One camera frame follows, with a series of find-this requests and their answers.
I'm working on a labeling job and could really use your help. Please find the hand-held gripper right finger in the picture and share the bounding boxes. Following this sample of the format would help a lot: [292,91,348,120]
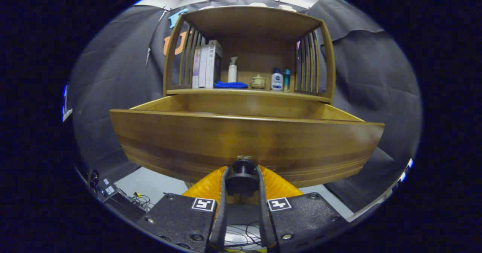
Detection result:
[257,165,349,251]

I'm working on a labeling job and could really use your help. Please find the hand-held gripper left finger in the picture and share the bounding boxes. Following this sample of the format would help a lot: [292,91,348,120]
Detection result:
[136,165,230,251]

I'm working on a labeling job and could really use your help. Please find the wooden drawer with black knob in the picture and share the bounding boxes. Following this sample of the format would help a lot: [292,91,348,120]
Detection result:
[109,94,385,204]

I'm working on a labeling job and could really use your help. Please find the wooden countertop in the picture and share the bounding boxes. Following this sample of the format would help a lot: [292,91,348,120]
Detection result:
[166,87,332,104]

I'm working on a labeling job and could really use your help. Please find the wooden cabinet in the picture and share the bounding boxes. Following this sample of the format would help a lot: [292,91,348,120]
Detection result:
[163,6,336,105]

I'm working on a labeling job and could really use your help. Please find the black device box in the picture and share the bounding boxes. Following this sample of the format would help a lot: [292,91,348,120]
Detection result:
[88,169,145,223]

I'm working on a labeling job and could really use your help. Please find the blue cloth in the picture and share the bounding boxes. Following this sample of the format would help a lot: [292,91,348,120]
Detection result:
[214,81,249,89]

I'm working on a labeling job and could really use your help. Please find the beige lidded tea cup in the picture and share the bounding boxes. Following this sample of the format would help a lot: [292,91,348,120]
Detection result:
[250,74,267,89]

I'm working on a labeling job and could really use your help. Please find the white lotion bottle blue cap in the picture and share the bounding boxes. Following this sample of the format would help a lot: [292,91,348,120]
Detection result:
[271,68,284,91]

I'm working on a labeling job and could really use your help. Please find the white pump bottle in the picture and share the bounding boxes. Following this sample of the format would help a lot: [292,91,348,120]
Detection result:
[228,56,238,83]

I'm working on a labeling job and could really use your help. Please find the pale purple book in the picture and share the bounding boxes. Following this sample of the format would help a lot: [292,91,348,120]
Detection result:
[192,46,201,88]

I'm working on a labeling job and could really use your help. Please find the thin white book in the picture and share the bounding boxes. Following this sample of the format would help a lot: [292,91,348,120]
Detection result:
[198,44,209,88]

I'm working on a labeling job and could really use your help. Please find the white book with dark cover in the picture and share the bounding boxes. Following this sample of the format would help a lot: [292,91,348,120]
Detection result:
[205,40,223,89]

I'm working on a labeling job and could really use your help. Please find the black floor cables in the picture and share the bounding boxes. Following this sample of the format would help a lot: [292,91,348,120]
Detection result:
[226,221,262,250]

